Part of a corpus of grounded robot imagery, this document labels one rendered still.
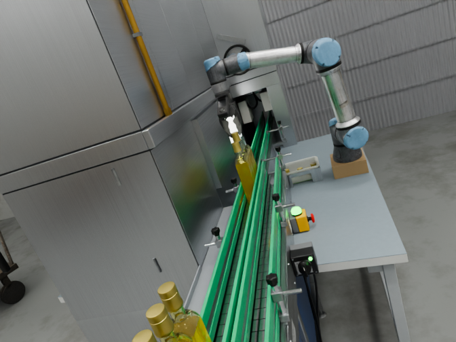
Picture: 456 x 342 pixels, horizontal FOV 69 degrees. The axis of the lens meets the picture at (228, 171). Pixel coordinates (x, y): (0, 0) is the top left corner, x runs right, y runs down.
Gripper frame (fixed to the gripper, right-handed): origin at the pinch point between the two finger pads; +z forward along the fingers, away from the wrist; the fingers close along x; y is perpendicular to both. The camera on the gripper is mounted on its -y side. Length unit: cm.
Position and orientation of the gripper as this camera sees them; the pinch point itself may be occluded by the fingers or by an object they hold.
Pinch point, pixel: (235, 134)
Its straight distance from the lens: 156.7
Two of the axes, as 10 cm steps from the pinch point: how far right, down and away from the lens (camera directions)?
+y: 1.4, -3.5, 9.2
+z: 3.2, 9.0, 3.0
